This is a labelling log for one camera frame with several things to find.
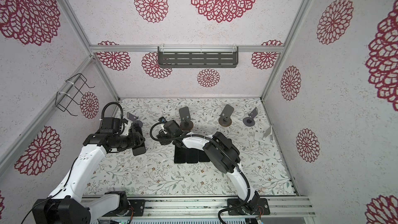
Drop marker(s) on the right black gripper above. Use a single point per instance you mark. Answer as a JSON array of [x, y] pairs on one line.
[[162, 136]]

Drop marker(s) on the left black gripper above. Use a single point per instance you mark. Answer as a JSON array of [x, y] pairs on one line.
[[134, 140]]

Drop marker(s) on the black phone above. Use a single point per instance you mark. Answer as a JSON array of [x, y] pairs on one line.
[[192, 156], [202, 157], [139, 150], [180, 155]]

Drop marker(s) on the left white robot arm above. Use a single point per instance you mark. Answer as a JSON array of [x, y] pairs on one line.
[[63, 205]]

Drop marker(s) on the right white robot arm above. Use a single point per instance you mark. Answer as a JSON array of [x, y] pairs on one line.
[[222, 153]]

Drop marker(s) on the centre wood-rim phone stand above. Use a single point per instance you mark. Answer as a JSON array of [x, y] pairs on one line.
[[186, 123]]

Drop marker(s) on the far left grey stand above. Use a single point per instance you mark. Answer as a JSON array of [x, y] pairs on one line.
[[135, 122]]

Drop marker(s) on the grey stand with wood-rim base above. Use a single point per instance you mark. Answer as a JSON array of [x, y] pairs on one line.
[[225, 116]]

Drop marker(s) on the purple round phone stand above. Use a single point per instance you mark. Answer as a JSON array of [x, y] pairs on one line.
[[249, 121]]

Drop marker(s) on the white phone stand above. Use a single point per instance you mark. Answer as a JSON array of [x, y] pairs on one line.
[[265, 135]]

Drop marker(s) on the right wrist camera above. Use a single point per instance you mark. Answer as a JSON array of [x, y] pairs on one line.
[[162, 121]]

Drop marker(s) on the black wire wall rack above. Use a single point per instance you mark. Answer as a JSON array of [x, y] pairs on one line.
[[68, 96]]

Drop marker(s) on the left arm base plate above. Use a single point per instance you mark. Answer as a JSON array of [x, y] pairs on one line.
[[134, 208]]

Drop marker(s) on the grey wall shelf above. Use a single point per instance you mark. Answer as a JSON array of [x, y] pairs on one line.
[[201, 57]]

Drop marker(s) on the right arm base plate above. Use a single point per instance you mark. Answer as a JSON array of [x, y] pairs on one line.
[[260, 208]]

